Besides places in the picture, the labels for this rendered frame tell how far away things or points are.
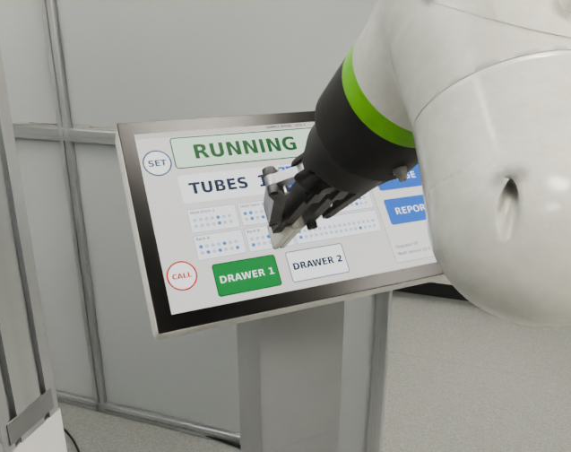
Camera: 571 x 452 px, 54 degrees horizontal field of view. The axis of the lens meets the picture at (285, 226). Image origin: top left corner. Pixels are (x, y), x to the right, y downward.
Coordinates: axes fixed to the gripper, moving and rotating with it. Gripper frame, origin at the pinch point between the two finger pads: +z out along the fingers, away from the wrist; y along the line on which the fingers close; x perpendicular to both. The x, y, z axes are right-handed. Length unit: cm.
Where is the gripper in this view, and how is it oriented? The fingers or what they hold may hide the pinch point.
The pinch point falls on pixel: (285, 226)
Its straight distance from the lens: 62.1
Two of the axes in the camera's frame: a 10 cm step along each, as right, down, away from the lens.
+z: -3.2, 3.7, 8.8
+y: -9.1, 1.3, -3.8
